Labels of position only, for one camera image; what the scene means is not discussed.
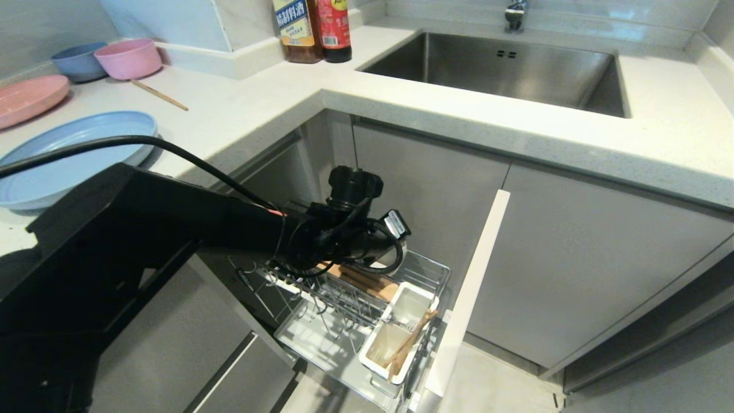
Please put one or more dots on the white pull-out front panel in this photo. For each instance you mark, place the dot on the white pull-out front panel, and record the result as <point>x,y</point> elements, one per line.
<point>470,287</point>

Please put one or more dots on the blue bowl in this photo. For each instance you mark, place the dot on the blue bowl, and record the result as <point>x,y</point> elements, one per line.
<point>74,66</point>

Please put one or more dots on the wooden spoon in holder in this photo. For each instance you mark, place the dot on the wooden spoon in holder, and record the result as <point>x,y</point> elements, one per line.
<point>423,330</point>

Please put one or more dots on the white drip tray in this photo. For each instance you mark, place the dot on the white drip tray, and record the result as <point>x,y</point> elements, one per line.
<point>312,338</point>

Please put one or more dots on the pink bowl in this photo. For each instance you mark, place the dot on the pink bowl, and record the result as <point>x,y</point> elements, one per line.
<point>129,60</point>

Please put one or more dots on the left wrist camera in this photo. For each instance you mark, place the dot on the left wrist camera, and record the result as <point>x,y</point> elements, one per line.
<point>397,223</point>

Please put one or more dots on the grey cabinet door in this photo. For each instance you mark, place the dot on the grey cabinet door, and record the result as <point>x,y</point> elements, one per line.
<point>424,189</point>
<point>573,258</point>

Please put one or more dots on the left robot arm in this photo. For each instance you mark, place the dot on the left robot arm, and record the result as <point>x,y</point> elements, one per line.
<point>143,229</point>

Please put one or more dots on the dark bottle with red label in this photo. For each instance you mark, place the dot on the dark bottle with red label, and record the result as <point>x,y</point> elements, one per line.
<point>335,28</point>

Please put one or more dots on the chrome faucet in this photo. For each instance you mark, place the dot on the chrome faucet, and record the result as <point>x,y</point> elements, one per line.
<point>515,14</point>

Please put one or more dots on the white utensil holder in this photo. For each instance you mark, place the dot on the white utensil holder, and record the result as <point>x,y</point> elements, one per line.
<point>407,304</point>

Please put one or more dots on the wooden chopstick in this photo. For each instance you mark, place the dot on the wooden chopstick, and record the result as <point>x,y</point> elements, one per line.
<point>401,350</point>
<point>160,96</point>

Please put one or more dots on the wooden cutting board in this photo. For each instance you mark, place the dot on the wooden cutting board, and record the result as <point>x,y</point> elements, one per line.
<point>379,289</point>

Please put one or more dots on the grey drawer front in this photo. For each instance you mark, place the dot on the grey drawer front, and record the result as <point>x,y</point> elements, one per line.
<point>172,344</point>

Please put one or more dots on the brown bottle with yellow label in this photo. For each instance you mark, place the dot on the brown bottle with yellow label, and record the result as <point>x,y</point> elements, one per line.
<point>295,34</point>

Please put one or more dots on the blue plate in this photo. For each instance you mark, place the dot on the blue plate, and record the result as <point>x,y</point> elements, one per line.
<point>57,172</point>

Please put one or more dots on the stainless steel sink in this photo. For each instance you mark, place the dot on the stainless steel sink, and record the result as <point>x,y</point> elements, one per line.
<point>487,69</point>

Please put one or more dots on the pink plate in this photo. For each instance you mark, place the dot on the pink plate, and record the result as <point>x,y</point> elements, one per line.
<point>26,97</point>

